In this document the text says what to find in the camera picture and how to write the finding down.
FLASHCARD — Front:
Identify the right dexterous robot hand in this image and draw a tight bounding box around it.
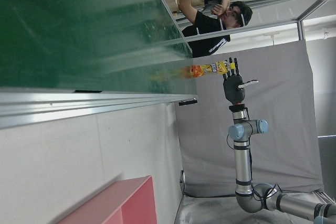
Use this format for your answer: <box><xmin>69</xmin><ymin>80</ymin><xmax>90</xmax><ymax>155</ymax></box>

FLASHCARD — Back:
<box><xmin>222</xmin><ymin>57</ymin><xmax>259</xmax><ymax>103</ymax></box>

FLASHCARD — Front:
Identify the yellow snack bag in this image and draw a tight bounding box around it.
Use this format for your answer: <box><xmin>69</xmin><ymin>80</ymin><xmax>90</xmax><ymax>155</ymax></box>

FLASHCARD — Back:
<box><xmin>180</xmin><ymin>60</ymin><xmax>232</xmax><ymax>80</ymax></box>

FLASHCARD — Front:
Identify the pink plastic basket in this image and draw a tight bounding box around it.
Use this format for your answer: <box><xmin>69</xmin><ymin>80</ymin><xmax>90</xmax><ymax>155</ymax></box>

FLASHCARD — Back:
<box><xmin>56</xmin><ymin>175</ymin><xmax>158</xmax><ymax>224</ymax></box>

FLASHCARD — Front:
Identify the grey backdrop cloth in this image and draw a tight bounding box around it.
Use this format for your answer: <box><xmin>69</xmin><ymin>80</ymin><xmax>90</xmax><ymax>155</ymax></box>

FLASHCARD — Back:
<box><xmin>174</xmin><ymin>39</ymin><xmax>325</xmax><ymax>196</ymax></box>

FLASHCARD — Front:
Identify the person in black shirt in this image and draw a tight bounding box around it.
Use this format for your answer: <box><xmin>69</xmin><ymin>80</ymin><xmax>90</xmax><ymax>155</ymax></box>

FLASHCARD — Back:
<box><xmin>180</xmin><ymin>0</ymin><xmax>254</xmax><ymax>58</ymax></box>

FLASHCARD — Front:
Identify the green belt conveyor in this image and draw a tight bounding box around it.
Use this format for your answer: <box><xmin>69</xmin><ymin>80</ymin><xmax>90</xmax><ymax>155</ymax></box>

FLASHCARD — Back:
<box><xmin>0</xmin><ymin>0</ymin><xmax>198</xmax><ymax>130</ymax></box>

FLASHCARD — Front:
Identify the aluminium frame structure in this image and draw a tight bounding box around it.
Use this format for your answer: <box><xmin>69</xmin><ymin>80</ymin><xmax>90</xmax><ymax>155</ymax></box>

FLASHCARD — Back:
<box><xmin>167</xmin><ymin>0</ymin><xmax>329</xmax><ymax>48</ymax></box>

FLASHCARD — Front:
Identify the black floor cable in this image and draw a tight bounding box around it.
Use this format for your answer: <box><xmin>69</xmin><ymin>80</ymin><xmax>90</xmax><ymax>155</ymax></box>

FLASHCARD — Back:
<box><xmin>180</xmin><ymin>168</ymin><xmax>237</xmax><ymax>199</ymax></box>

